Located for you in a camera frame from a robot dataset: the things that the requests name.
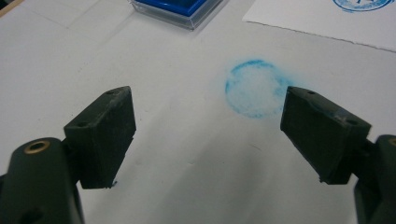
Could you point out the white paper sheet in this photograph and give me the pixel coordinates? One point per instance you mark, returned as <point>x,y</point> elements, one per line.
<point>311,21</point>

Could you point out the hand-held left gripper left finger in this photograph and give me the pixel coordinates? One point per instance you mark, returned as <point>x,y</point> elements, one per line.
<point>102,140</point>

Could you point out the clear case blue ink pad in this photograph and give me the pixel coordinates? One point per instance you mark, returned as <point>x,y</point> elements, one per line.
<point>177,11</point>

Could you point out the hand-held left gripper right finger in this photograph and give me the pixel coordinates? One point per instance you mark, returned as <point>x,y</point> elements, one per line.
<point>323,137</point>

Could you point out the white paper table cover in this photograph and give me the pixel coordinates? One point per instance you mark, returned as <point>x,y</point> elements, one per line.
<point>186,93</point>

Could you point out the light blue plastic piece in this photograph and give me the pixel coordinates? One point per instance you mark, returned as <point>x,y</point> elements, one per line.
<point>236,102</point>

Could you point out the blue round stamp print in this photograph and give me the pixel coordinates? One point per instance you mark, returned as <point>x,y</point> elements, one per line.
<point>351,6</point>

